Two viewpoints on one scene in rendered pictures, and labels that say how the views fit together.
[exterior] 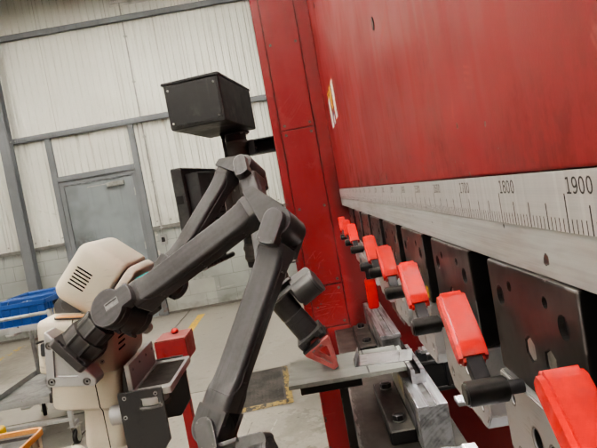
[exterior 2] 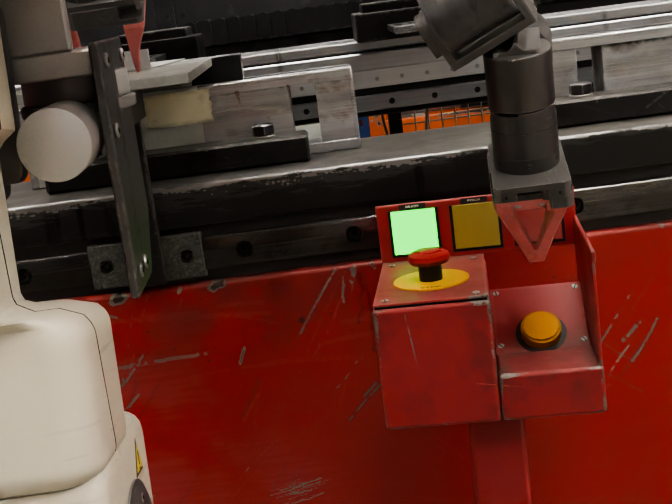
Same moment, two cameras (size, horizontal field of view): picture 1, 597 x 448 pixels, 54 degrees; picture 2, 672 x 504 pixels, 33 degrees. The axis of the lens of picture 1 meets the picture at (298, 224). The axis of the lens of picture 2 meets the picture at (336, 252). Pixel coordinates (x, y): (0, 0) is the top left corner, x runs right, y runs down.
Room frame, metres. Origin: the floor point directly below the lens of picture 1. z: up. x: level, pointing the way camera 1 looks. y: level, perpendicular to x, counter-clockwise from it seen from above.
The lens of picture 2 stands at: (1.16, 1.16, 1.06)
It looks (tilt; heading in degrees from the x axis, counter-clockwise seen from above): 13 degrees down; 269
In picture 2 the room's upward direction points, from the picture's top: 7 degrees counter-clockwise
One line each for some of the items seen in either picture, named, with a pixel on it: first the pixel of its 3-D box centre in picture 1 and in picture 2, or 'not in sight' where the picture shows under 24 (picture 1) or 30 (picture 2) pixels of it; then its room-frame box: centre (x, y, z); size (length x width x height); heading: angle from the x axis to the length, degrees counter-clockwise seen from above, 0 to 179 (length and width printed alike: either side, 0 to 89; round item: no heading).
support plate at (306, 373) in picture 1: (345, 366); (116, 79); (1.35, -0.05, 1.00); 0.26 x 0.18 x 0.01; 89
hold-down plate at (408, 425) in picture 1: (393, 409); (179, 161); (1.30, -0.14, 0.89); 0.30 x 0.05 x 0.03; 179
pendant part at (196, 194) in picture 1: (208, 207); not in sight; (2.58, 0.38, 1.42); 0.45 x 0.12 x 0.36; 169
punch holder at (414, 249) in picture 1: (449, 285); not in sight; (0.77, -0.18, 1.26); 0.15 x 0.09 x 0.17; 179
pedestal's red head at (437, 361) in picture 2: not in sight; (483, 303); (1.01, 0.12, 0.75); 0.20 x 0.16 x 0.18; 172
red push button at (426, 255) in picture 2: not in sight; (429, 268); (1.06, 0.12, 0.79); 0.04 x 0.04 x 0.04
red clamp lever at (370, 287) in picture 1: (373, 284); not in sight; (1.19, -0.13, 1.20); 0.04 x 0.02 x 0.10; 89
